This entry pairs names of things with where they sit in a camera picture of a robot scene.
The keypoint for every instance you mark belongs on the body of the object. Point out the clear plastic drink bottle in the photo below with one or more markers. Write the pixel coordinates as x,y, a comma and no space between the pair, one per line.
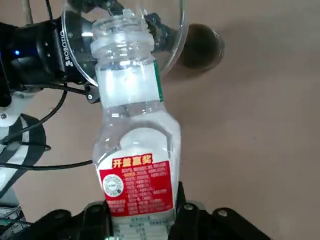
130,87

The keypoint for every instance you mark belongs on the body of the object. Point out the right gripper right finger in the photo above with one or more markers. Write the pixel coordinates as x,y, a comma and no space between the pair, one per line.
225,225

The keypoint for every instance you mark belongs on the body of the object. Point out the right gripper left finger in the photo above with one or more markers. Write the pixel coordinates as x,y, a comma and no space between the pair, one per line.
65,227

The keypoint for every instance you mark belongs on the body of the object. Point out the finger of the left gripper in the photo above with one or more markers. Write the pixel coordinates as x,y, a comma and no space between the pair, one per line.
160,32
92,94

